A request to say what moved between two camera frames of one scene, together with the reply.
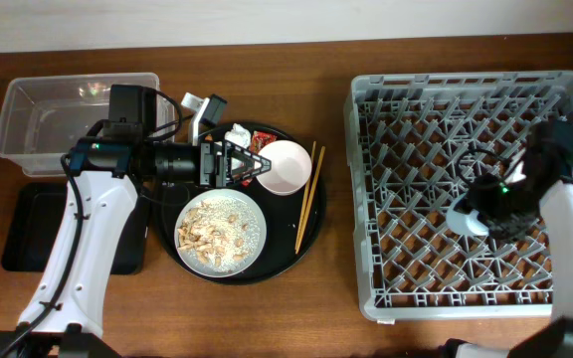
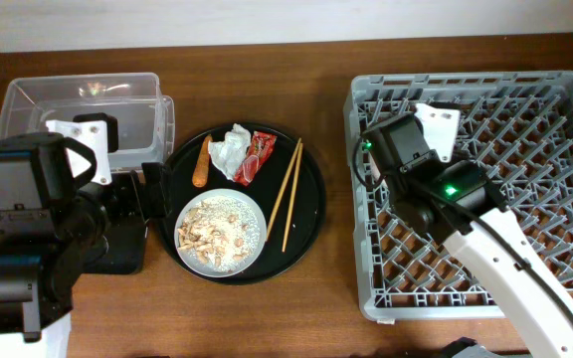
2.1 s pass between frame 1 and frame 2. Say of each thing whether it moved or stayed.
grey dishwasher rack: stayed
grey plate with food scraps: stayed
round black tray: stayed
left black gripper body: moved
